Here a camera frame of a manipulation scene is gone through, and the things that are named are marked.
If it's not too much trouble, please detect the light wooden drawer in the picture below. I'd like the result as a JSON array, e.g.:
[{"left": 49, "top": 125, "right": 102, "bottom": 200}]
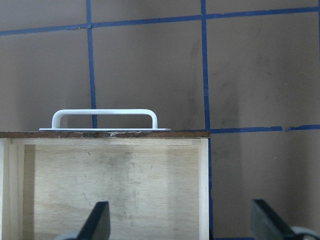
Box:
[{"left": 0, "top": 131, "right": 210, "bottom": 240}]

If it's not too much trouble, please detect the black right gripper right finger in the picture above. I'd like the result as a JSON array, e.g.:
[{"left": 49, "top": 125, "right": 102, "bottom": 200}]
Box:
[{"left": 250, "top": 199, "right": 295, "bottom": 240}]

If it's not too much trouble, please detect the white drawer handle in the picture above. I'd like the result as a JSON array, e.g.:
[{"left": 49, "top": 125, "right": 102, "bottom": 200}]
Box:
[{"left": 39, "top": 108, "right": 171, "bottom": 132}]

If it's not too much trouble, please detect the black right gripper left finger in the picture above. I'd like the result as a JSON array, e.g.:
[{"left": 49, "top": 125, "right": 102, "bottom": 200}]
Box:
[{"left": 78, "top": 201, "right": 111, "bottom": 240}]

